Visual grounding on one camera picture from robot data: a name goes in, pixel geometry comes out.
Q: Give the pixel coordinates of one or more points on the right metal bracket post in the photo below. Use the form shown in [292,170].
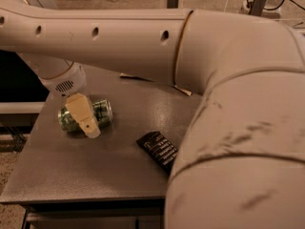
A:
[257,7]

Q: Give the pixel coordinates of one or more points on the green soda can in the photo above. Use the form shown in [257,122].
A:
[102,111]

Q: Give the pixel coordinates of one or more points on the black snack bar wrapper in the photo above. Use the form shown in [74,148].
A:
[159,148]

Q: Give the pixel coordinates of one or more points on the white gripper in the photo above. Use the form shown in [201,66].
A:
[67,82]

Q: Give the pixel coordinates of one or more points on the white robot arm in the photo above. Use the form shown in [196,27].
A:
[241,162]

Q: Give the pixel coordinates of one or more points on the yellow brown chip bag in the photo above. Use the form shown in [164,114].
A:
[127,76]

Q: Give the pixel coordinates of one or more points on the white device with cable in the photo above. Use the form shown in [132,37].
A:
[271,10]

